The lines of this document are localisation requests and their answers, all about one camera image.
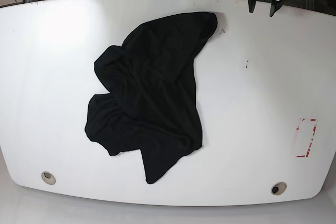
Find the black T-shirt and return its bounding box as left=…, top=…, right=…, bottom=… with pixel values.
left=85, top=12, right=218, bottom=184

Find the red tape rectangle marker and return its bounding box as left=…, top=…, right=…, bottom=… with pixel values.
left=294, top=119, right=318, bottom=158

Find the right table grommet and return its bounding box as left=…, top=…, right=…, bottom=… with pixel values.
left=271, top=182, right=287, bottom=196

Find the table grommet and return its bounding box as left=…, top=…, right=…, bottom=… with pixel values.
left=271, top=182, right=287, bottom=196
left=41, top=172, right=56, bottom=185

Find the left table grommet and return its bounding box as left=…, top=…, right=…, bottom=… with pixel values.
left=41, top=172, right=56, bottom=185

